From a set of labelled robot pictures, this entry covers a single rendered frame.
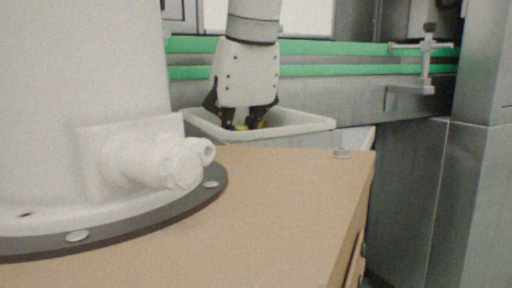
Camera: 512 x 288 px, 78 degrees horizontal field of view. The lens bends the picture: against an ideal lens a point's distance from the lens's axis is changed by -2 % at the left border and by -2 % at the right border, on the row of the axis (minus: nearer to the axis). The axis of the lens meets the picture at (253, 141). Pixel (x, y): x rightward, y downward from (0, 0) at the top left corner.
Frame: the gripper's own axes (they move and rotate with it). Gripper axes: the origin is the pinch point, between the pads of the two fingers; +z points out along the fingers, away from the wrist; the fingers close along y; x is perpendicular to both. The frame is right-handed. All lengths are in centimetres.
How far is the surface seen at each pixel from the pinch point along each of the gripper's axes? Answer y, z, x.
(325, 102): -29.4, 1.1, -10.9
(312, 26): -40, -13, -33
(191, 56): 2.4, -8.3, -17.0
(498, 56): -72, -14, 3
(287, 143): 1.5, -5.5, 14.4
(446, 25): -97, -17, -27
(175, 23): 0.1, -11.6, -34.2
